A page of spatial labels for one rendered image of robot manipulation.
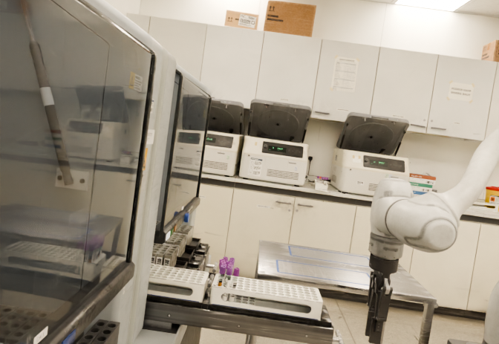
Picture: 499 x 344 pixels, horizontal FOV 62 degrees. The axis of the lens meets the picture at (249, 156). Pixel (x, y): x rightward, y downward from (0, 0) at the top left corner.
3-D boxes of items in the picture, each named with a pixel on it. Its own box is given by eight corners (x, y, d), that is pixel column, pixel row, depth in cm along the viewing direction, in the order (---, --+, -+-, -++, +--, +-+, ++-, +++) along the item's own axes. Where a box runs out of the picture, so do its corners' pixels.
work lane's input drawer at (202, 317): (72, 316, 109) (76, 283, 108) (93, 296, 123) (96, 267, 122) (347, 358, 107) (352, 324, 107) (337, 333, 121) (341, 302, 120)
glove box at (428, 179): (409, 181, 379) (411, 170, 378) (405, 180, 391) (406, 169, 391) (436, 185, 378) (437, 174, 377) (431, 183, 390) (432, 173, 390)
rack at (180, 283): (91, 290, 110) (94, 268, 110) (105, 278, 120) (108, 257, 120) (201, 307, 110) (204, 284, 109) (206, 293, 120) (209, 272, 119)
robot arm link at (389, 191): (361, 228, 117) (381, 241, 104) (369, 173, 116) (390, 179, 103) (397, 231, 118) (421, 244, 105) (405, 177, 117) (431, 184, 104)
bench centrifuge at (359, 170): (339, 192, 341) (352, 109, 338) (327, 184, 403) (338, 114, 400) (407, 202, 340) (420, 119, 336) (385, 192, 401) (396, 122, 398)
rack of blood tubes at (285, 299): (208, 308, 109) (211, 285, 109) (212, 294, 119) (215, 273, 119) (319, 325, 109) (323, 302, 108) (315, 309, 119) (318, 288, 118)
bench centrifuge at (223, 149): (167, 169, 345) (177, 91, 342) (183, 163, 407) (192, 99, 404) (233, 177, 342) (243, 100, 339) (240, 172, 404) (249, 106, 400)
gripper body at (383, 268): (367, 249, 117) (361, 281, 117) (375, 258, 108) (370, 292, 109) (393, 252, 117) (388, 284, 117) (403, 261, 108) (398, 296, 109)
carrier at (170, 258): (169, 263, 136) (171, 245, 135) (176, 264, 136) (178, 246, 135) (161, 275, 124) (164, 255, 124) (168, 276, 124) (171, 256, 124)
